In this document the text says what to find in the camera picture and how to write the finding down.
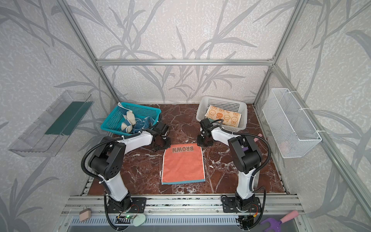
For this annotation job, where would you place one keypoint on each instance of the brown red bear towel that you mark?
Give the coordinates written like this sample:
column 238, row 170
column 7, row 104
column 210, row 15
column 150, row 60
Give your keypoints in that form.
column 183, row 164

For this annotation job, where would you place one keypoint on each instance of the pale green oval pad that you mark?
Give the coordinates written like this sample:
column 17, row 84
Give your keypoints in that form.
column 139, row 220

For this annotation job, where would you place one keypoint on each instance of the brown sponge block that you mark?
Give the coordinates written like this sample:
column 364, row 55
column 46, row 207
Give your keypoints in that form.
column 85, row 215

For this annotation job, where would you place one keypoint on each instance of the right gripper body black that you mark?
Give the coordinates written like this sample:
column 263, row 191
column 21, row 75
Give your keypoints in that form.
column 205, row 140

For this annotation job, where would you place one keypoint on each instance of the blue cream Doraemon towel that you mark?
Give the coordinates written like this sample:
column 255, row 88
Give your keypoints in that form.
column 132, row 124

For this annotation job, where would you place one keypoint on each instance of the white wire mesh basket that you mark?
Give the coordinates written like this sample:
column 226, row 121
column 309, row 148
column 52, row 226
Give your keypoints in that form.
column 292, row 130

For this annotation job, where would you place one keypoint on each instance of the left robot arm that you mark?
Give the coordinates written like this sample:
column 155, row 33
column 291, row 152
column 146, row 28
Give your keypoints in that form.
column 104, row 161

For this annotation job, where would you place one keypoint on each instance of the clear acrylic wall shelf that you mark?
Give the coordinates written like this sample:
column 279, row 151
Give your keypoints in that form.
column 48, row 134

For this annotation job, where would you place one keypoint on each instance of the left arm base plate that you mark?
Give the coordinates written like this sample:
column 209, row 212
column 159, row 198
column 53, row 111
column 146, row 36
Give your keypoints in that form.
column 127, row 205

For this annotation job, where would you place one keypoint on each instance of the teal plastic basket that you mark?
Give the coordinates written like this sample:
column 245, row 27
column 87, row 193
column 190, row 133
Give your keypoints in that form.
column 113, row 122

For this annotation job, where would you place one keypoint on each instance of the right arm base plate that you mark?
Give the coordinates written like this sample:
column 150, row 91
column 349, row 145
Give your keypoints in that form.
column 236, row 204

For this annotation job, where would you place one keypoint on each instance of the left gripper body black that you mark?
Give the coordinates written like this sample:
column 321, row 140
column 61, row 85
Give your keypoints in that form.
column 161, row 142

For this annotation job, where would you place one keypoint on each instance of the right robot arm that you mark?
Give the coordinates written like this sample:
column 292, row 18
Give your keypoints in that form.
column 247, row 156

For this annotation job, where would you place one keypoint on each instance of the white plastic basket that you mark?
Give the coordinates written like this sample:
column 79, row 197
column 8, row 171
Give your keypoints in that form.
column 225, row 104

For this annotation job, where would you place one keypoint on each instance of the orange bunny pattern towel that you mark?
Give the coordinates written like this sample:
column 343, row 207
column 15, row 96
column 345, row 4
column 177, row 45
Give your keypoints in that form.
column 229, row 118

